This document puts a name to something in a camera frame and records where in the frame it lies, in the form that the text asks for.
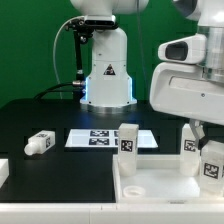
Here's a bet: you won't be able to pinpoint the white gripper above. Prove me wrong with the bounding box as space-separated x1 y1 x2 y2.
149 32 224 150

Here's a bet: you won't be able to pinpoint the white square tabletop tray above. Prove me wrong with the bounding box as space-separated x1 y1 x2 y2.
113 155 224 204

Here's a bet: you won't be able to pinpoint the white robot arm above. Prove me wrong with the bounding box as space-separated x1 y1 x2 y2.
69 0 224 149

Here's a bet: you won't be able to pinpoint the white marker sheet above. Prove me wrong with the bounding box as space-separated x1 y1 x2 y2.
65 129 158 148

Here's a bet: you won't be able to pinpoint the white left barrier block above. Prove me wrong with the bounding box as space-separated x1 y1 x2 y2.
0 159 9 188

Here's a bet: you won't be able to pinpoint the white front barrier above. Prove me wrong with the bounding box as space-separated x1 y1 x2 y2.
0 203 224 224

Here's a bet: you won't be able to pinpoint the black cables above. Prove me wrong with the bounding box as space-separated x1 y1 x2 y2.
32 79 86 101

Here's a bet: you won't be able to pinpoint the grey cable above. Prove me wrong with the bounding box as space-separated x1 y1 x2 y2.
52 15 84 100

